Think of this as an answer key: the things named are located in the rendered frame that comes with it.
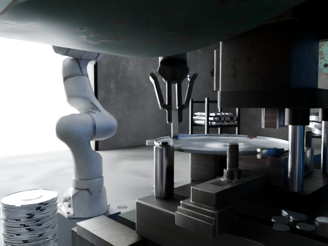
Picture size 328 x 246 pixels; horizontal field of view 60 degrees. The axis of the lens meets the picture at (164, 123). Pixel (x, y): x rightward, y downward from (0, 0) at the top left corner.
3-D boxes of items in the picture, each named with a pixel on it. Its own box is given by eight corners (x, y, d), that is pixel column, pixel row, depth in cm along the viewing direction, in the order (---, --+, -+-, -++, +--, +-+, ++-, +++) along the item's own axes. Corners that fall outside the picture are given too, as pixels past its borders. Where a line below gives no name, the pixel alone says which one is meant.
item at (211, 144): (248, 162, 42) (248, 157, 42) (127, 144, 62) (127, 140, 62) (313, 144, 62) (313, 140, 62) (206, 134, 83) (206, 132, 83)
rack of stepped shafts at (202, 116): (208, 191, 290) (209, 97, 285) (186, 180, 332) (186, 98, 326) (241, 185, 309) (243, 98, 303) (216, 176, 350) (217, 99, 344)
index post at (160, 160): (152, 195, 50) (152, 141, 50) (164, 192, 52) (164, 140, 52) (163, 199, 48) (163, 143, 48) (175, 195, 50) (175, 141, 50)
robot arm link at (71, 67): (56, 88, 114) (48, 49, 118) (92, 89, 126) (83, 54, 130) (80, 63, 101) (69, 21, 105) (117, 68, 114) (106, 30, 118)
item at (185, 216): (174, 224, 38) (175, 148, 37) (239, 196, 50) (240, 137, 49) (212, 239, 34) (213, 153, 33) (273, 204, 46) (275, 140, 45)
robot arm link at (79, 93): (57, 87, 114) (95, 89, 127) (71, 146, 108) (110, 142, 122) (70, 74, 107) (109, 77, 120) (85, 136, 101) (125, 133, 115)
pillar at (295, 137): (284, 190, 43) (287, 98, 43) (290, 187, 45) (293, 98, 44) (299, 193, 42) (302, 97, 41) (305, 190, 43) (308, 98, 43)
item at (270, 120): (259, 128, 53) (259, 108, 53) (270, 127, 57) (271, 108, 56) (276, 129, 51) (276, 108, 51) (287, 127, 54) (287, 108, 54)
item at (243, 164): (233, 176, 52) (233, 151, 52) (269, 164, 62) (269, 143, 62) (282, 186, 45) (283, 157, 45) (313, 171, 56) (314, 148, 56)
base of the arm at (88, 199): (49, 207, 116) (48, 173, 116) (90, 196, 130) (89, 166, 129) (74, 223, 100) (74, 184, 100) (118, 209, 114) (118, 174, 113)
